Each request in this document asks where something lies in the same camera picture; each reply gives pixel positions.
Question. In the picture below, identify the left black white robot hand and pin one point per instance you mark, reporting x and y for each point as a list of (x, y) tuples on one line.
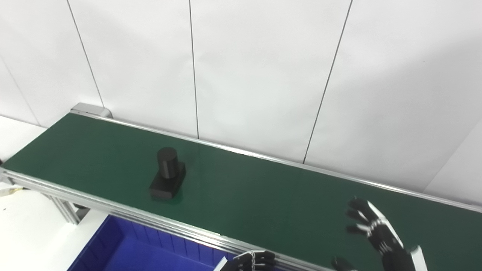
[(248, 261)]

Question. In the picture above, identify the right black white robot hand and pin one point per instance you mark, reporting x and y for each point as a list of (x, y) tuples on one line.
[(388, 244)]

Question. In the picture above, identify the black cylinder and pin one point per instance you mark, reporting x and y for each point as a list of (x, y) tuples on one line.
[(167, 173)]

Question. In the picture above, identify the green conveyor belt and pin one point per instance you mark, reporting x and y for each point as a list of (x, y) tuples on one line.
[(263, 195), (113, 207)]

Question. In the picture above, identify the blue plastic bin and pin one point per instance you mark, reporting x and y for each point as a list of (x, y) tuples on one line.
[(143, 252)]

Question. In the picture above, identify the aluminium conveyor leg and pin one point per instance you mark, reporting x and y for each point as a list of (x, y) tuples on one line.
[(66, 209)]

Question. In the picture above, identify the small yellowish scrap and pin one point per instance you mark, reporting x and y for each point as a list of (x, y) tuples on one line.
[(7, 191)]

